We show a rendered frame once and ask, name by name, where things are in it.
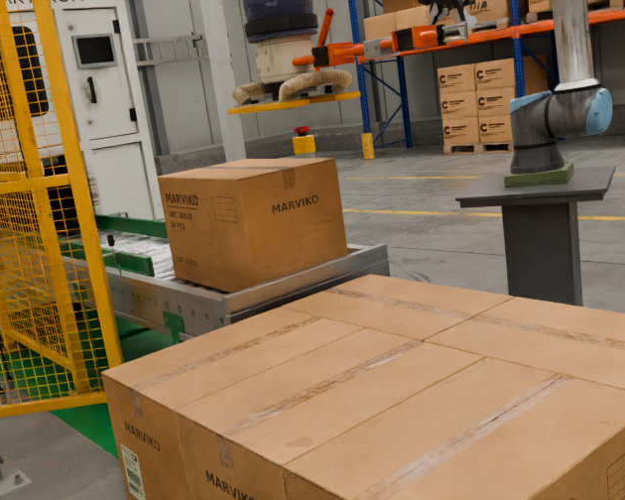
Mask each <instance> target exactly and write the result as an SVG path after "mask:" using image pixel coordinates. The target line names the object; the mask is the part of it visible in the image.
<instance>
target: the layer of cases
mask: <svg viewBox="0 0 625 500"><path fill-rule="evenodd" d="M101 377H102V382H103V386H104V391H105V396H106V400H107V405H108V410H109V415H110V419H111V424H112V429H113V432H114V437H115V442H116V446H117V451H118V456H119V460H120V465H121V470H122V474H123V479H124V484H125V488H126V493H127V498H128V500H625V313H622V312H610V311H603V310H597V309H590V308H584V307H577V306H571V305H564V304H558V303H552V302H545V301H539V300H532V299H526V298H519V297H516V298H515V297H513V296H506V295H500V294H493V293H487V292H480V291H474V290H468V289H462V288H456V287H449V286H443V285H436V284H430V283H423V282H417V281H410V280H404V279H397V278H391V277H385V276H378V275H372V274H369V275H366V276H363V277H360V278H358V279H355V280H352V281H349V282H347V283H344V284H341V285H338V286H336V287H333V288H330V289H327V290H325V291H322V292H319V293H317V294H314V295H311V296H308V297H306V298H303V299H300V300H297V301H295V302H292V303H289V304H286V305H284V306H281V307H279V308H275V309H273V310H270V311H267V312H263V313H260V314H257V315H255V316H252V317H249V318H246V319H244V320H241V321H238V322H235V323H233V324H230V325H228V326H225V327H223V328H220V329H217V330H214V331H212V332H209V333H206V334H204V335H201V336H198V337H195V338H193V339H190V340H187V341H184V342H182V343H179V344H176V345H173V346H171V347H168V348H165V349H162V350H160V351H157V352H154V353H151V354H149V355H146V356H143V357H141V358H138V359H135V360H132V361H130V362H127V363H124V364H121V365H119V366H116V367H113V368H110V369H108V370H105V371H102V372H101Z"/></svg>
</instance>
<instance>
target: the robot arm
mask: <svg viewBox="0 0 625 500"><path fill-rule="evenodd" d="M418 2H419V3H420V4H423V5H426V6H429V5H430V4H431V8H430V25H435V24H436V22H437V20H438V19H440V18H442V17H444V16H445V15H446V14H447V12H448V11H450V10H452V9H453V8H454V11H453V14H452V17H453V19H454V21H455V22H456V24H460V23H465V22H467V29H469V28H470V27H472V26H473V25H475V24H476V18H475V17H474V16H470V15H468V14H467V12H466V9H465V8H464V6H467V5H472V4H475V0H418ZM552 7H553V17H554V26H555V36H556V46H557V55H558V65H559V75H560V84H559V85H558V86H557V87H556V89H555V95H554V96H552V93H551V92H550V91H545V92H540V93H536V94H532V95H528V96H524V97H519V98H515V99H512V100H511V101H510V104H509V105H510V113H509V115H510V121H511V130H512V139H513V147H514V154H513V158H512V162H511V166H510V171H511V174H514V175H523V174H534V173H542V172H548V171H553V170H557V169H560V168H563V167H564V160H563V156H562V154H561V152H560V151H559V149H558V146H557V138H567V137H577V136H587V135H588V136H591V135H594V134H599V133H602V132H604V131H605V130H606V129H607V128H608V126H609V124H610V121H611V117H612V98H611V94H610V92H609V90H608V89H606V88H601V82H600V81H599V80H598V79H596V78H595V77H594V72H593V62H592V51H591V41H590V31H589V21H588V10H587V0H552ZM445 8H447V9H448V10H445Z"/></svg>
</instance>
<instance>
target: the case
mask: <svg viewBox="0 0 625 500"><path fill-rule="evenodd" d="M157 179H158V185H159V190H160V196H161V201H162V206H163V212H164V217H165V222H166V227H167V232H168V238H169V243H170V249H171V254H172V259H173V265H174V270H175V276H176V278H179V279H183V280H187V281H190V282H194V283H197V284H201V285H205V286H208V287H212V288H215V289H218V290H221V291H225V292H229V293H235V292H238V291H241V290H244V289H247V288H250V287H253V286H256V285H259V284H262V283H265V282H268V281H271V280H274V279H277V278H280V277H283V276H286V275H289V274H292V273H295V272H298V271H300V270H303V269H306V268H309V267H312V266H315V265H318V264H321V263H324V262H327V261H330V260H333V259H336V258H339V257H342V256H345V255H348V250H347V243H346V235H345V227H344V220H343V212H342V204H341V197H340V189H339V181H338V173H337V166H336V158H320V159H245V160H240V161H234V162H229V163H224V164H219V165H214V166H209V167H204V168H199V169H194V170H189V171H184V172H179V173H174V174H169V175H163V176H158V177H157Z"/></svg>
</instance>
